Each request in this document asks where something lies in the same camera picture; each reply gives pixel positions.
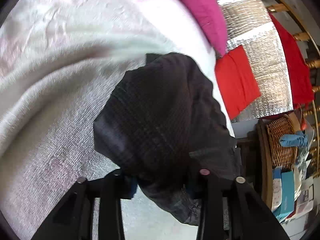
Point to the light blue cloth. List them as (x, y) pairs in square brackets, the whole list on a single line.
[(299, 139)]

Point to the wooden chair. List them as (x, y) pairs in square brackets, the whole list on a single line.
[(297, 19)]

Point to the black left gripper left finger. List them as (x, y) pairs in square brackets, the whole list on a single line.
[(72, 217)]

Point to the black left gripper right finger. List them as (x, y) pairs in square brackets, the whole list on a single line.
[(231, 209)]

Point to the silver foil insulation sheet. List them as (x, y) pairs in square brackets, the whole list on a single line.
[(249, 25)]

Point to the black jacket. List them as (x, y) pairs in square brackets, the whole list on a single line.
[(161, 125)]

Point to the magenta pillow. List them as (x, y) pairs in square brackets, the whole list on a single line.
[(209, 16)]

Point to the blue and white boxes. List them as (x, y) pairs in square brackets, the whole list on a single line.
[(292, 196)]

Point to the white textured bedspread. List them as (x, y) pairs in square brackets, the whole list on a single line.
[(60, 60)]

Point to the red cloth on headboard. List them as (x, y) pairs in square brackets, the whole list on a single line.
[(299, 72)]

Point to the red square cushion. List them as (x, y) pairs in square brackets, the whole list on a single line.
[(237, 84)]

